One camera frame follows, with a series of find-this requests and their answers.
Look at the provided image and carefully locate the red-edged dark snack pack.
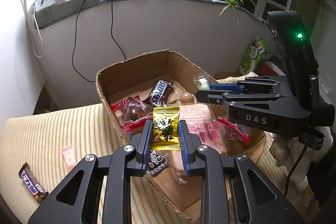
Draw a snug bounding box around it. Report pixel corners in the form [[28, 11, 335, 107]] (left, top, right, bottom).
[[110, 95, 153, 137]]

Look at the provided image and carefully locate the yellow candy packet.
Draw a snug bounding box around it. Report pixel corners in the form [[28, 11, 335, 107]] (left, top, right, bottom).
[[151, 106, 180, 151]]

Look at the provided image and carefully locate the small Snickers bar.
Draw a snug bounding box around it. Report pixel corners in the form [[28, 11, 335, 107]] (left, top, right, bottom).
[[18, 162, 49, 203]]

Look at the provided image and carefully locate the red box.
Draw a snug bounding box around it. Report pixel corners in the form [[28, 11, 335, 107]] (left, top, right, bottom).
[[256, 61, 285, 76]]

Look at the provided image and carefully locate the dark jujube snack pack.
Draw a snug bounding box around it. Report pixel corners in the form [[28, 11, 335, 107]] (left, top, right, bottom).
[[217, 117, 250, 145]]

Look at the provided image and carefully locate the packaged braised egg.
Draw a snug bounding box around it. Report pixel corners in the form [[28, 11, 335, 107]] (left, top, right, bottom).
[[177, 92, 197, 104]]

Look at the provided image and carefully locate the white cable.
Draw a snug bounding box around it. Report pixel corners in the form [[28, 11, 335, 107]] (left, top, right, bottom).
[[10, 0, 44, 59]]

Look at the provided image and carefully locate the small pink sachet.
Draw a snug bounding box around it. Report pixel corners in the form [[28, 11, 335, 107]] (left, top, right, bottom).
[[62, 145, 77, 172]]

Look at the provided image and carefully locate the brown cardboard box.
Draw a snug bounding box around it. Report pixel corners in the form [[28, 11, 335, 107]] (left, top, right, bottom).
[[96, 50, 265, 222]]

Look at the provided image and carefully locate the green snack bag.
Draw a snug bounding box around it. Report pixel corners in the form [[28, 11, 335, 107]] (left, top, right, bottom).
[[237, 36, 268, 76]]

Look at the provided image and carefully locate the pale green jelly cup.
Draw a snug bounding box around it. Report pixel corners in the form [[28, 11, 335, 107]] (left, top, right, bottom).
[[193, 75, 210, 90]]

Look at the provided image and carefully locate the small black candy packet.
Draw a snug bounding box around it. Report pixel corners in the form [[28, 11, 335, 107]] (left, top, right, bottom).
[[148, 150, 169, 176]]

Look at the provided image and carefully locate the long Snickers bar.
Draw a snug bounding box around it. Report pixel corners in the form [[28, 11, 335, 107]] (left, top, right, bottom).
[[143, 80, 174, 107]]

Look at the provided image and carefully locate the pink packaged bread loaf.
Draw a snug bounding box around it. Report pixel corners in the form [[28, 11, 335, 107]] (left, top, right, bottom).
[[168, 103, 230, 184]]

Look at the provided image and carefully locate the black power cable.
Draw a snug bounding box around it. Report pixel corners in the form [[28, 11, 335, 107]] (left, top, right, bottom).
[[72, 0, 140, 84]]

